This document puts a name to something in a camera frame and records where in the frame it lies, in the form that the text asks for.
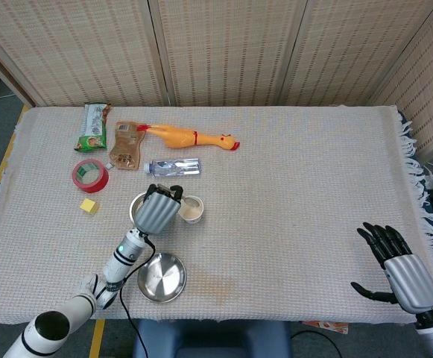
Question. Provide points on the white paper cup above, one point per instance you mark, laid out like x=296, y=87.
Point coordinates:
x=192, y=210

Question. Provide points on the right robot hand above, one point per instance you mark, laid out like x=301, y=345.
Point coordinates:
x=410, y=281

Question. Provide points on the red tape roll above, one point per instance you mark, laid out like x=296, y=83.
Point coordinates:
x=95, y=182

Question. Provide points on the blue chair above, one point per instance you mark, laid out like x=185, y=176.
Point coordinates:
x=208, y=339

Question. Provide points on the orange printed paper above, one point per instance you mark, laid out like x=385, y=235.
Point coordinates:
x=326, y=325

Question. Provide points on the empty steel plate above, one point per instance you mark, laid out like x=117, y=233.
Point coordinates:
x=162, y=277

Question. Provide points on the white woven tablecloth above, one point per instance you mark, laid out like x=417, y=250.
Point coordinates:
x=275, y=209

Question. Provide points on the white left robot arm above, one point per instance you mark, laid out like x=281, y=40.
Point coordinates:
x=85, y=298

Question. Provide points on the clear plastic water bottle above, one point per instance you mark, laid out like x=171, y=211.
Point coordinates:
x=175, y=166

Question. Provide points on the yellow rubber chicken toy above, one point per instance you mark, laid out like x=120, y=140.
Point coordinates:
x=180, y=137

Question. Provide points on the green snack packet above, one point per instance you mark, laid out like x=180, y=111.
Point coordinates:
x=93, y=128

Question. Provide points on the woven bamboo folding screen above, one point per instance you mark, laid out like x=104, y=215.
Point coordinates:
x=216, y=52

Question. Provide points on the brown spout pouch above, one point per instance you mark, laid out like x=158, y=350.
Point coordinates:
x=126, y=147

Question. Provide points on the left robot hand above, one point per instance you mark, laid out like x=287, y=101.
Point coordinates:
x=156, y=214

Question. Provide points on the yellow cube block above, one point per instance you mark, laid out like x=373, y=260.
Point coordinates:
x=89, y=206

